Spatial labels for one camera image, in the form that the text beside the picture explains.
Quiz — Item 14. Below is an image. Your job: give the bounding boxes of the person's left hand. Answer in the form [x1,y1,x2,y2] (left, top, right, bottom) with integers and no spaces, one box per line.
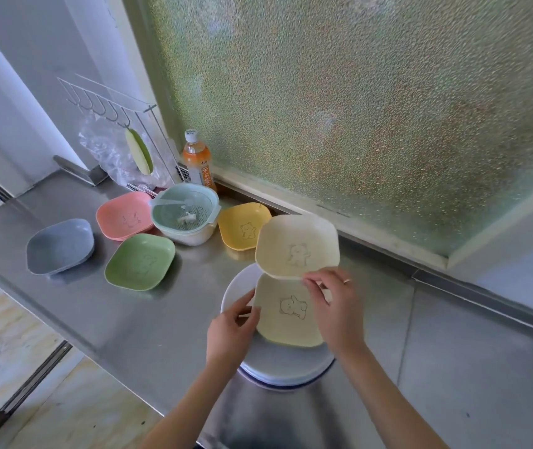
[205,288,262,370]

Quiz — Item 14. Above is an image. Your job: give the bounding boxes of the person's right hand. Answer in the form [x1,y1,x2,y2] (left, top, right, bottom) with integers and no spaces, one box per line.
[301,268,368,359]

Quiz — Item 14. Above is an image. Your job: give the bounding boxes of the cream square dish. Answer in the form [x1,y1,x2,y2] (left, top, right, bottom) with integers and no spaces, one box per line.
[255,214,341,281]
[253,273,328,348]

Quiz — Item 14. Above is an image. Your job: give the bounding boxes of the pale lavender small round plate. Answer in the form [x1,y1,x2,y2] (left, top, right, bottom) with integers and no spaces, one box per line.
[220,262,338,370]

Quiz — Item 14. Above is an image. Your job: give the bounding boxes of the cream square dish back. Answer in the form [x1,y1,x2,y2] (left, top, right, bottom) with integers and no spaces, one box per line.
[255,214,341,281]

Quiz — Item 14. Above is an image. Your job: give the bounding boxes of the yellow square dish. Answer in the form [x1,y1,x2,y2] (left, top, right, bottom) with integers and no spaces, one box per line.
[218,202,273,252]

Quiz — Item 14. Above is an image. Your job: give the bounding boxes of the green square dish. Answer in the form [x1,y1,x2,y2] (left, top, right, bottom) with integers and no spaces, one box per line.
[104,233,176,292]

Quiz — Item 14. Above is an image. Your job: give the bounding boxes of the pink square dish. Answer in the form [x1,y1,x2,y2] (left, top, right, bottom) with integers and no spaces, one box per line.
[96,191,157,243]

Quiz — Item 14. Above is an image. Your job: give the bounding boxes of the blue-grey square dish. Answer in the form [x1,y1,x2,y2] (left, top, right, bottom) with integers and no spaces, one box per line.
[26,218,95,276]

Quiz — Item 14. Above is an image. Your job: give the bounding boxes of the person's right forearm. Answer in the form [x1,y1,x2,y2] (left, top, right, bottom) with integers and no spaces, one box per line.
[336,343,450,449]

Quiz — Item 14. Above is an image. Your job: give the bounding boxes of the person's left forearm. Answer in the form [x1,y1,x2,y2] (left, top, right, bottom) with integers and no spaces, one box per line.
[140,357,239,449]

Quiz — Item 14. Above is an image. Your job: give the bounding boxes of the mint green strainer bowl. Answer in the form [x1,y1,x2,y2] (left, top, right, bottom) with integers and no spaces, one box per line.
[149,182,222,247]

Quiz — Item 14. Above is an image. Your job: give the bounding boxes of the orange drink bottle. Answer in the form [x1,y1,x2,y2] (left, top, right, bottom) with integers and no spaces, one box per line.
[182,129,217,190]

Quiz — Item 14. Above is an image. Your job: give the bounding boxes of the frosted glass window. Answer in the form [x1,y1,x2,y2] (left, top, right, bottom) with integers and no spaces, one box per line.
[121,0,533,272]

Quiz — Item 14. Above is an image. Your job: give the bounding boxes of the yellow green oval sponge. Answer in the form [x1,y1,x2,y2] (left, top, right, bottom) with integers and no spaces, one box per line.
[124,127,154,176]

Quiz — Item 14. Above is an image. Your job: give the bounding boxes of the clear plastic bag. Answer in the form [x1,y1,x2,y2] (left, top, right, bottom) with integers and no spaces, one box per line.
[78,114,174,190]

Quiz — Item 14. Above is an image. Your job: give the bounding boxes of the white wire dish rack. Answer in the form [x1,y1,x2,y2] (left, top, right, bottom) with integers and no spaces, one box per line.
[56,73,192,195]

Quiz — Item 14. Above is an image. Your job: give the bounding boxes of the dark metal floor rail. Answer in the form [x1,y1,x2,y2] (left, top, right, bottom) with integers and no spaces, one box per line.
[0,340,73,417]

